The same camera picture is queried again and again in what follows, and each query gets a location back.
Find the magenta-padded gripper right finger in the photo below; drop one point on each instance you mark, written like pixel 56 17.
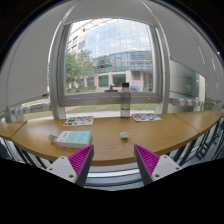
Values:
pixel 165 166

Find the black metal chairs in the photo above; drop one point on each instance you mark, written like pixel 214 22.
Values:
pixel 205 146

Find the clear water bottle black cap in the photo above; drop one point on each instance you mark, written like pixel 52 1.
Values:
pixel 125 103

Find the small white charger block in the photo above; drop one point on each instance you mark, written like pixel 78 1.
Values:
pixel 124 135

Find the sticker sheet with red stickers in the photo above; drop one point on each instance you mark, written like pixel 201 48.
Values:
pixel 146 117

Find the white power strip plug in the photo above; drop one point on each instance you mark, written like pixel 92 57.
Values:
pixel 52 137

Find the white window frame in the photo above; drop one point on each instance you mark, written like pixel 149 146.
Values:
pixel 100 98

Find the sticker sheet with green stickers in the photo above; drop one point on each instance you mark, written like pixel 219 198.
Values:
pixel 78 121

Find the white and teal power strip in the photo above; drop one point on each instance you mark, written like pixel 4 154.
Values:
pixel 75 139

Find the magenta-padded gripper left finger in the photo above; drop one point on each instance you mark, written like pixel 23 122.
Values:
pixel 63 168

